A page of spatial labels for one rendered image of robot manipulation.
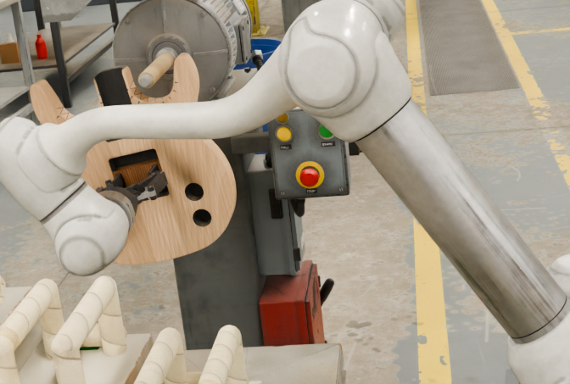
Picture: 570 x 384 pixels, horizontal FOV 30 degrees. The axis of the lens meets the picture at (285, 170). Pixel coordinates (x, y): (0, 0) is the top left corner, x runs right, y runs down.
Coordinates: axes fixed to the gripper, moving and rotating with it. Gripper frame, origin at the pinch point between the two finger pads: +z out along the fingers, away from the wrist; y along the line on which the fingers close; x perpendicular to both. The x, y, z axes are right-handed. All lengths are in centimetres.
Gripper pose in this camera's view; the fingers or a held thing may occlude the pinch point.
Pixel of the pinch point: (138, 177)
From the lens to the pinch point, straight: 212.8
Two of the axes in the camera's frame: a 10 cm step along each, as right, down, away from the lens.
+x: -2.6, -9.3, -2.7
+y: 9.6, -2.2, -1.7
